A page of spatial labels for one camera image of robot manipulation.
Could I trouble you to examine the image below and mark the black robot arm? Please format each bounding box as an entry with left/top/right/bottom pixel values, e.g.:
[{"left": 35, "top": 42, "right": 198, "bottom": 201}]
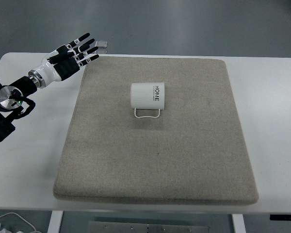
[{"left": 0, "top": 33, "right": 99, "bottom": 142}]

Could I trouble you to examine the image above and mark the white HOME mug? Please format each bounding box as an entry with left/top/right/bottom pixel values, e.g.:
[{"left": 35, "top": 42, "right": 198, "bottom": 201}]
[{"left": 130, "top": 83, "right": 165, "bottom": 118}]

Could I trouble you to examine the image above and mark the white cable on floor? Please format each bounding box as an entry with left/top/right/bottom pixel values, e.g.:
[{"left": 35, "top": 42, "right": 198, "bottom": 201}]
[{"left": 0, "top": 212, "right": 37, "bottom": 233}]

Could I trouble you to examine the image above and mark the black table control panel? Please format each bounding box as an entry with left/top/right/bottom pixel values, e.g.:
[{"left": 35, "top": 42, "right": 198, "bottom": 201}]
[{"left": 270, "top": 215, "right": 291, "bottom": 221}]

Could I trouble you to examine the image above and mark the grey metal base plate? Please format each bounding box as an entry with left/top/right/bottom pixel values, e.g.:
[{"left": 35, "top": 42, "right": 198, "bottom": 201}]
[{"left": 87, "top": 221, "right": 209, "bottom": 233}]

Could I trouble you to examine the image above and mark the right white table leg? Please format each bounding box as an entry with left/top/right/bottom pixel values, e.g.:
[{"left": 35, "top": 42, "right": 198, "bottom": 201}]
[{"left": 232, "top": 214, "right": 246, "bottom": 233}]

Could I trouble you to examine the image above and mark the beige fabric mat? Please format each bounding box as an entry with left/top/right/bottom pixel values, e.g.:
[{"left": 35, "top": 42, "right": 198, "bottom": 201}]
[{"left": 53, "top": 56, "right": 259, "bottom": 205}]

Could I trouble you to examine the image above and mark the metal floor plate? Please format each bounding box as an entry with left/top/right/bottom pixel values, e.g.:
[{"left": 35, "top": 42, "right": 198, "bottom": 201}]
[
  {"left": 95, "top": 40, "right": 108, "bottom": 48},
  {"left": 95, "top": 50, "right": 107, "bottom": 54}
]

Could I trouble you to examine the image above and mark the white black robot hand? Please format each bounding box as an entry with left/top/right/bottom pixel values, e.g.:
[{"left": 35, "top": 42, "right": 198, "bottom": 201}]
[{"left": 28, "top": 33, "right": 99, "bottom": 88}]

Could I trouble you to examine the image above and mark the lower metal floor plate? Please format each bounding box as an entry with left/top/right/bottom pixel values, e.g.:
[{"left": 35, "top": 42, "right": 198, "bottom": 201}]
[{"left": 95, "top": 50, "right": 107, "bottom": 54}]

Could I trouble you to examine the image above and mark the white table leg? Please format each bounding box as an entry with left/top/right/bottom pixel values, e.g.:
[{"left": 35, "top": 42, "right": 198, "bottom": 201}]
[
  {"left": 47, "top": 211, "right": 64, "bottom": 233},
  {"left": 232, "top": 214, "right": 246, "bottom": 233}
]

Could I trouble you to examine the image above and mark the left white table leg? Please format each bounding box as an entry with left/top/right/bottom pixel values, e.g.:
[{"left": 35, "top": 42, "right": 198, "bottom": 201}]
[{"left": 47, "top": 211, "right": 64, "bottom": 233}]

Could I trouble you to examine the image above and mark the upper metal floor plate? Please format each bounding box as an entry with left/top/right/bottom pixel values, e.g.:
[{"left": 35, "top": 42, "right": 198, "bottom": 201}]
[{"left": 95, "top": 40, "right": 108, "bottom": 48}]

